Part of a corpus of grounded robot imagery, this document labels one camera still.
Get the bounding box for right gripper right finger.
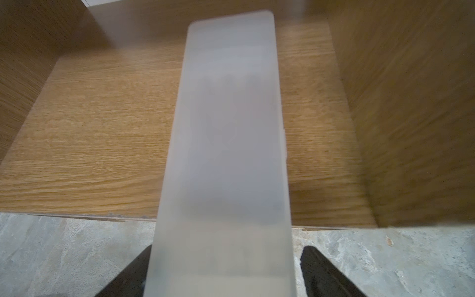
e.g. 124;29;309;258
300;246;367;297

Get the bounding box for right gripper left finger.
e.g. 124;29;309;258
95;245;152;297

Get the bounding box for frosted white pencil case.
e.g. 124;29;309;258
144;11;297;297

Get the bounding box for wooden three-tier shelf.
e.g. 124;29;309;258
1;1;475;228

